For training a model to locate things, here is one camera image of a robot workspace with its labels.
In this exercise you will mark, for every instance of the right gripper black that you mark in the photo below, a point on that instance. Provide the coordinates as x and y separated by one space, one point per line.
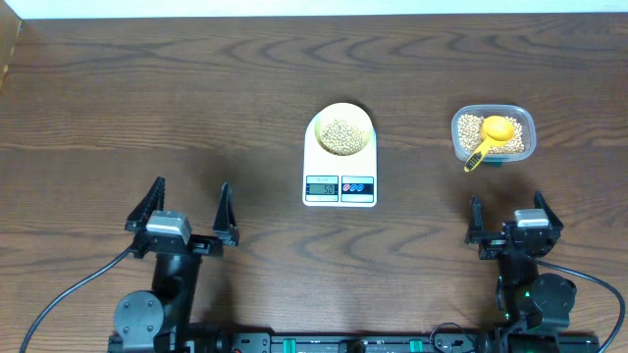
491 246

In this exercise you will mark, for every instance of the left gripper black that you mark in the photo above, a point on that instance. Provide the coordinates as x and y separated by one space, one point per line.
225 233

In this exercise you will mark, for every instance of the yellow measuring scoop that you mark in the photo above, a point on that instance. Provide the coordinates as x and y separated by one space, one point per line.
496 131

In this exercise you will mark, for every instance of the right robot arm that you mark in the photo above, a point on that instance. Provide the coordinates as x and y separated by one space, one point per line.
536 306

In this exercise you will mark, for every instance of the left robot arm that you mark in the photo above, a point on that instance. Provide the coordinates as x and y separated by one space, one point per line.
158 319

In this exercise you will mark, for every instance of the white digital kitchen scale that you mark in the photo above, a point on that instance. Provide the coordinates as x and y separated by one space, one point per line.
338 181

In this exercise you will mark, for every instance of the soybeans in bowl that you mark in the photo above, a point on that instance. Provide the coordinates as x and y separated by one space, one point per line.
342 138

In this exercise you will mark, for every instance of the yellow bowl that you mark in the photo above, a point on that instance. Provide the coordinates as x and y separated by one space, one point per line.
351 113

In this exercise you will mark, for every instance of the soybeans in container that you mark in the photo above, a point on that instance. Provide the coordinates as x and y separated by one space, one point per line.
469 135

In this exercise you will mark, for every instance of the clear plastic container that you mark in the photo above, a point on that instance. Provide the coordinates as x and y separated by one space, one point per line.
485 110

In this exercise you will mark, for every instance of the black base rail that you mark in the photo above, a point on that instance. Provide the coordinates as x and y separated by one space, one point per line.
449 342

